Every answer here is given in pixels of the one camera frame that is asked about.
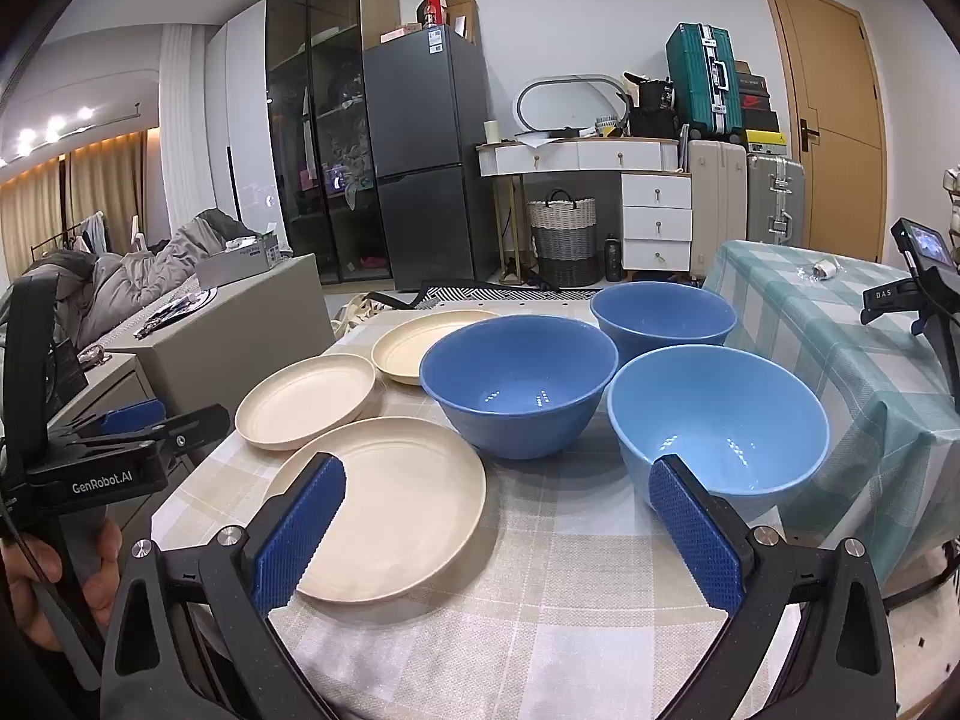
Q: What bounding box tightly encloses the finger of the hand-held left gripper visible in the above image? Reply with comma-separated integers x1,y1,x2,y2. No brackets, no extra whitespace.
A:
73,403,232,466
47,398,168,452

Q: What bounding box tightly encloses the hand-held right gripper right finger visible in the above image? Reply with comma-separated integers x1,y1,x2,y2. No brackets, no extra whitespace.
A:
647,454,897,720

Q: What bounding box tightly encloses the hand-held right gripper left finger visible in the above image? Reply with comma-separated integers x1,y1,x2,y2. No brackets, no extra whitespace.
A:
100,452,347,720

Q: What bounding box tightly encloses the cream plate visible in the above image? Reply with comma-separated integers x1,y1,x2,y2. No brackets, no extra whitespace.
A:
372,310,481,387
235,353,378,452
262,417,487,605

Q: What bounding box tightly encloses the light blue bowl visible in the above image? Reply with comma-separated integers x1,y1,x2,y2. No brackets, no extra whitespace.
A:
606,344,830,518

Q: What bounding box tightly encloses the dark blue bowl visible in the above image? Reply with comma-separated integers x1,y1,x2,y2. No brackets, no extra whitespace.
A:
418,315,620,461
590,282,738,368

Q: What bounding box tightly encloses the person's left hand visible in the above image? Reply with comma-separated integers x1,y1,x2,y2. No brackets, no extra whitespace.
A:
0,521,125,652

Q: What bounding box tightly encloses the round printed mat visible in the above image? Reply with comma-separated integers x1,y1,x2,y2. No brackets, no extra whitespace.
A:
133,285,220,337

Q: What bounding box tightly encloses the grey down jacket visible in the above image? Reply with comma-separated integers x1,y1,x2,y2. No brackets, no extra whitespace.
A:
22,210,256,346

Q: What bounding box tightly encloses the grey cardboard box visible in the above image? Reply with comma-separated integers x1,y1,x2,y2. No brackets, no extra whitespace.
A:
196,234,290,288

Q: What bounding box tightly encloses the beige checked tablecloth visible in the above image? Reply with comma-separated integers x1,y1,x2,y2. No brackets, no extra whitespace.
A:
150,298,826,720

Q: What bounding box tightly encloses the patterned tote bag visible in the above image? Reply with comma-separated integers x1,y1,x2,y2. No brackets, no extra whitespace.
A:
334,291,421,346

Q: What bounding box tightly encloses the teal checked tablecloth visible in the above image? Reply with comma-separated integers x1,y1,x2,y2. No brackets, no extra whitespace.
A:
705,240,960,608

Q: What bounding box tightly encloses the tan curtain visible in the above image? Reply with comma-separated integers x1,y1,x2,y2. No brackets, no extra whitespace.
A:
0,127,162,286

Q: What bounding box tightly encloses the white curtain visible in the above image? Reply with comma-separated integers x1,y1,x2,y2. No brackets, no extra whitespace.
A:
159,22,215,241

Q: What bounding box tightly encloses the black white patterned rug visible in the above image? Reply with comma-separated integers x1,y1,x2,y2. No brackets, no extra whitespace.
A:
409,279,601,312

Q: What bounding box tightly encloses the black tripod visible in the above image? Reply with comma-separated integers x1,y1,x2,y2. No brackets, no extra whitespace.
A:
860,270,960,406

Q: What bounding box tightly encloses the black glass cabinet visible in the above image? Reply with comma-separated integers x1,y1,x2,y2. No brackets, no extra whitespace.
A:
264,0,398,286

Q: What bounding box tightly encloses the woven laundry basket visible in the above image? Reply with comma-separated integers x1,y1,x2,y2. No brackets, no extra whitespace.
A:
526,190,599,288

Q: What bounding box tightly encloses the beige suitcase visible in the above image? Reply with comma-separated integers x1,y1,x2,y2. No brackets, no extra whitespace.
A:
686,139,749,282

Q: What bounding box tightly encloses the white dressing table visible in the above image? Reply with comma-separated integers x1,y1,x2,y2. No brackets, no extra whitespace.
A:
477,136,695,275

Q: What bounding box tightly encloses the dark grey refrigerator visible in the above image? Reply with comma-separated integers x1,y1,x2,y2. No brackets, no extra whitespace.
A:
363,24,502,292

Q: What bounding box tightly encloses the silver suitcase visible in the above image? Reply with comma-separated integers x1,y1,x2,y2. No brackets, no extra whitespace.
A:
745,152,806,245

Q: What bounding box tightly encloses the black bag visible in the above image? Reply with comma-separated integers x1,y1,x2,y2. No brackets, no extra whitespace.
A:
626,75,680,140

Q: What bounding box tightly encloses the shoe rack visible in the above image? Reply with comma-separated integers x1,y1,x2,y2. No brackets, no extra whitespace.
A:
941,165,960,241

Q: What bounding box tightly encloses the oval mirror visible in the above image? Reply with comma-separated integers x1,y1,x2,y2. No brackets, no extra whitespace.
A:
514,73,631,137

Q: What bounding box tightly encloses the teal suitcase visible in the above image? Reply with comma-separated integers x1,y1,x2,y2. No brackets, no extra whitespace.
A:
666,22,745,140

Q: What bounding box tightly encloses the wooden door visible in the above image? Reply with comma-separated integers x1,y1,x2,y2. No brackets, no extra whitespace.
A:
759,0,888,263

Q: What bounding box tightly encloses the brown cardboard box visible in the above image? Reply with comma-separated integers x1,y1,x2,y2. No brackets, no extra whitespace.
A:
445,0,481,46

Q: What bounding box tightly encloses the black camera with screen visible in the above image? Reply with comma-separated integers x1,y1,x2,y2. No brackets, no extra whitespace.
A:
891,217,957,275

